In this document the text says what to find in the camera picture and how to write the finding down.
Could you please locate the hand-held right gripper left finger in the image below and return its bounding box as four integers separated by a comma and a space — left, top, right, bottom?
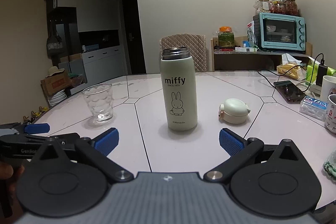
31, 127, 134, 183

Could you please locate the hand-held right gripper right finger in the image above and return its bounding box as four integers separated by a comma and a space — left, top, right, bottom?
203, 128, 305, 183

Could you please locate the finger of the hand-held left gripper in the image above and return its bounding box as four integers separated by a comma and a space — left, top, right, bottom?
24, 133, 80, 147
0, 123, 50, 136

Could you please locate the clear dimpled glass cup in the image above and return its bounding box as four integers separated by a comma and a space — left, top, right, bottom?
82, 83, 114, 124

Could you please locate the white thermos bottle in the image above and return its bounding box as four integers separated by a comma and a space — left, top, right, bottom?
160, 47, 198, 132

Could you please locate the white bottle cap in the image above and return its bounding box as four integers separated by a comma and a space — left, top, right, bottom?
218, 98, 251, 124

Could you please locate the person's left hand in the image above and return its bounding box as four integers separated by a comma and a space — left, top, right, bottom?
0, 164, 25, 195

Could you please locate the row of dark bottles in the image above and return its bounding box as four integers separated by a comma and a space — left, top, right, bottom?
22, 106, 49, 124

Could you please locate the stack of white plates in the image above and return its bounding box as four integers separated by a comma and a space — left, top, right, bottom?
48, 90, 68, 106

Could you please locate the cardboard box with red print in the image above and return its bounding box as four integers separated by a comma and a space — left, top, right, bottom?
41, 73, 72, 97

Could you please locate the straw hat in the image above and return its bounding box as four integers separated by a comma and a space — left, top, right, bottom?
48, 66, 66, 78

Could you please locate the dark smartphone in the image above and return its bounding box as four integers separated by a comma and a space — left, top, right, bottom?
273, 80, 306, 104

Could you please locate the wooden side shelf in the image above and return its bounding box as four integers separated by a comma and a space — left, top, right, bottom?
210, 38, 313, 72

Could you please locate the hanging grey bag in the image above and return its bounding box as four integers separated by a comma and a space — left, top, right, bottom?
46, 22, 63, 58

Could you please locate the blue and white packet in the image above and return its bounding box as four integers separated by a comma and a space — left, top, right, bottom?
300, 97, 328, 121

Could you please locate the yellow snack bag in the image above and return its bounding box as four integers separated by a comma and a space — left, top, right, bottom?
277, 63, 307, 81

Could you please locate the white power strip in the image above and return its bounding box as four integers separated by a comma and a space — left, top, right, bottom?
302, 82, 322, 96

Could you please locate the chair with quilted beige cover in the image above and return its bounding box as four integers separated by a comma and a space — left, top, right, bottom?
160, 34, 207, 73

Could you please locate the white crumpled tissue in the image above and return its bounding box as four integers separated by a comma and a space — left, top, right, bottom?
282, 53, 303, 65

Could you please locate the green cloth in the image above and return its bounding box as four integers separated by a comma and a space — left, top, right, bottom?
323, 149, 336, 179

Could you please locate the white mug with print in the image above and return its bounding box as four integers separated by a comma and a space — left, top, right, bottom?
324, 94, 336, 134

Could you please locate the pickle jar with orange lid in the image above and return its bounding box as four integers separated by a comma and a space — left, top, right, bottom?
217, 26, 235, 47

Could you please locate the white and red carton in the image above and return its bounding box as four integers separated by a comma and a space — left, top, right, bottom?
246, 21, 257, 47

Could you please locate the plain white mug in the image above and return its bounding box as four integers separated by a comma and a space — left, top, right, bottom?
321, 76, 336, 102

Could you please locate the black charger adapter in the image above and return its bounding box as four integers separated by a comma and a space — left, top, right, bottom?
316, 64, 328, 86

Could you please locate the teal toaster oven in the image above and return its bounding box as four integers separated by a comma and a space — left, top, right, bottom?
253, 13, 307, 53

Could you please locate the green tissue box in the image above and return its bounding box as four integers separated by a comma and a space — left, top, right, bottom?
307, 61, 336, 78

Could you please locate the black and white cabinet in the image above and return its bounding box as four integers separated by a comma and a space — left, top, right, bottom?
45, 0, 126, 86

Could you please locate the glass jar with beige contents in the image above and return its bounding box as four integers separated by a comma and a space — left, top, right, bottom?
258, 0, 271, 13

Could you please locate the small jar with red contents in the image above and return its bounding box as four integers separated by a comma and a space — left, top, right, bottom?
272, 1, 286, 14

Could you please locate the tall jar with red contents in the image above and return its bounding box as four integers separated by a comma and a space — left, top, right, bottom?
285, 0, 299, 16

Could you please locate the black charging cable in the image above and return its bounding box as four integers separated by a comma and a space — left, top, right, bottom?
257, 53, 326, 90

